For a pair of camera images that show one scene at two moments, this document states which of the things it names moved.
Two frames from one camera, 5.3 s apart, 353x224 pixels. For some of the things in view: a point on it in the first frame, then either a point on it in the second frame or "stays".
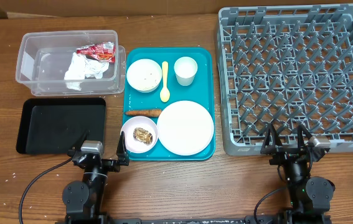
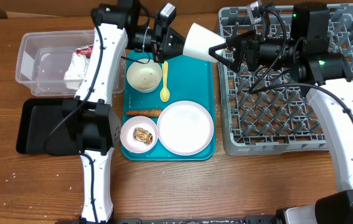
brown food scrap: (143, 135) stays
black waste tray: (52, 126) stays
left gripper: (121, 160) -> (163, 40)
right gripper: (284, 152) -> (236, 43)
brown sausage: (145, 112) stays
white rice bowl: (144, 75) stays
